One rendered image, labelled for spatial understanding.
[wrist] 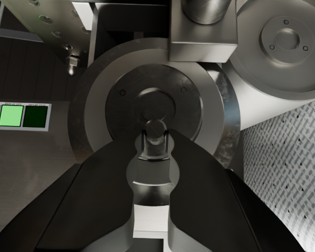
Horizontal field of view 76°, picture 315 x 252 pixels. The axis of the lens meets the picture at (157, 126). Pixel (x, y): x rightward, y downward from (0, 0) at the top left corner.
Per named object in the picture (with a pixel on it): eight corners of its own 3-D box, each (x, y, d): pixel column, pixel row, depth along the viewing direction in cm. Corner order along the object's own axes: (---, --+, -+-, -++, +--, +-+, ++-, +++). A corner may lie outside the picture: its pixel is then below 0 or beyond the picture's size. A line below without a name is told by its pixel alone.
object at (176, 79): (199, 60, 16) (208, 156, 15) (194, 71, 18) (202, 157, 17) (104, 64, 16) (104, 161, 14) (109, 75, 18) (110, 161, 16)
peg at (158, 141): (138, 130, 12) (154, 113, 12) (141, 136, 15) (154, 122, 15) (155, 146, 12) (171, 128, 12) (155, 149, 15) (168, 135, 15)
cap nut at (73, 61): (77, 56, 51) (75, 73, 50) (82, 63, 55) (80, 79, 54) (62, 56, 51) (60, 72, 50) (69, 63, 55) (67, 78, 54)
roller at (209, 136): (222, 49, 17) (227, 188, 15) (183, 118, 43) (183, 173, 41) (89, 45, 17) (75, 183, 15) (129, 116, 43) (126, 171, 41)
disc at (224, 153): (237, 39, 19) (245, 209, 16) (235, 42, 19) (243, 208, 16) (76, 34, 19) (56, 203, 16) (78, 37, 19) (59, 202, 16)
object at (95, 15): (109, -91, 22) (93, 66, 19) (133, 40, 45) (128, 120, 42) (104, -91, 22) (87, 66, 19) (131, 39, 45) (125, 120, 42)
